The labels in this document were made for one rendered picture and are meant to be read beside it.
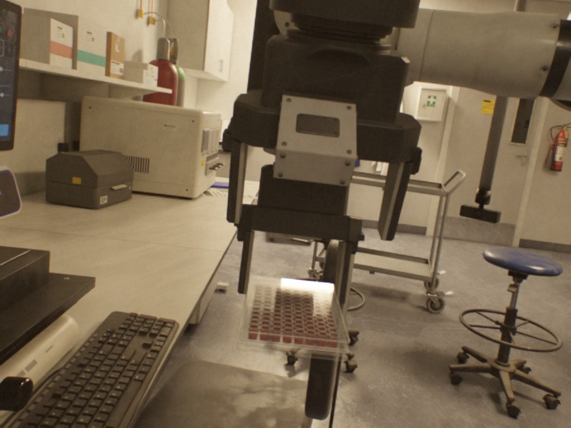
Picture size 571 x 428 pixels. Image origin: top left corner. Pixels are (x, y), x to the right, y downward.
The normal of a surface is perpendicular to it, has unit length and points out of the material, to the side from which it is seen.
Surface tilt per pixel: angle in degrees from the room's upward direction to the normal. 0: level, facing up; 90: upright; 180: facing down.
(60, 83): 90
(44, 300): 0
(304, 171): 132
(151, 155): 90
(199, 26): 90
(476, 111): 90
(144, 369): 5
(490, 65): 111
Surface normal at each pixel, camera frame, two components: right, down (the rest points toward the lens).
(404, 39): -0.24, 0.14
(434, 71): -0.27, 0.79
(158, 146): 0.00, 0.16
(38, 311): 0.12, -0.98
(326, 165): -0.06, 0.78
